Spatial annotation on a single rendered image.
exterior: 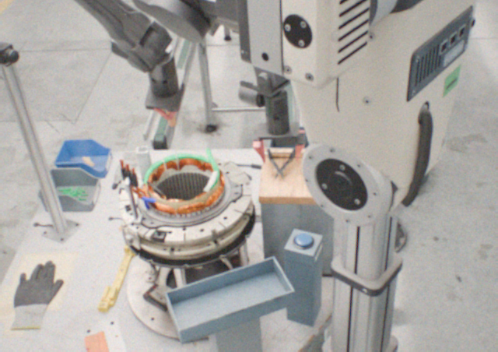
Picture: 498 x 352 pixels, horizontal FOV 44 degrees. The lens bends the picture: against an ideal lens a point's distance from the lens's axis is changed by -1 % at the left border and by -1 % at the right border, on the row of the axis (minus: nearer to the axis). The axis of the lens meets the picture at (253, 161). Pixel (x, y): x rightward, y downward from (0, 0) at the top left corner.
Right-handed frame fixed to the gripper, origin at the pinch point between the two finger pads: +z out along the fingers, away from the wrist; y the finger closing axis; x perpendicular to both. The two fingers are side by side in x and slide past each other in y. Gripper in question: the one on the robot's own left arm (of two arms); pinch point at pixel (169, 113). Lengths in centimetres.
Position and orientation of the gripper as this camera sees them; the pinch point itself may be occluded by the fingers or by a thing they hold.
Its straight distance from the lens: 135.2
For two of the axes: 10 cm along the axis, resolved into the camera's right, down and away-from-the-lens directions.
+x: 9.9, 1.2, -0.5
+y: -1.3, 8.5, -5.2
